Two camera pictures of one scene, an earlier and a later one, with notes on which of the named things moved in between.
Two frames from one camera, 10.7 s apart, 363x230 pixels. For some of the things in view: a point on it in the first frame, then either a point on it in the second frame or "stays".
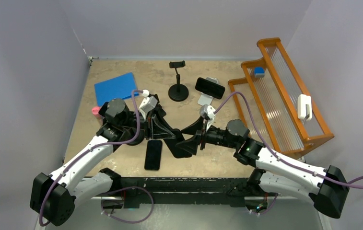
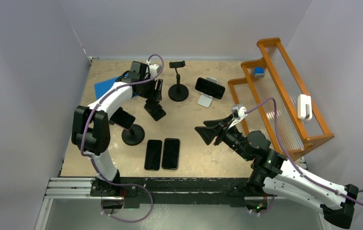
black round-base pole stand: [178, 92] stays
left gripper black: [156, 129] → [155, 93]
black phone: [171, 143] → [170, 153]
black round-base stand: [139, 138] stays
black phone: [153, 154] stays
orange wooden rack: [275, 103] stays
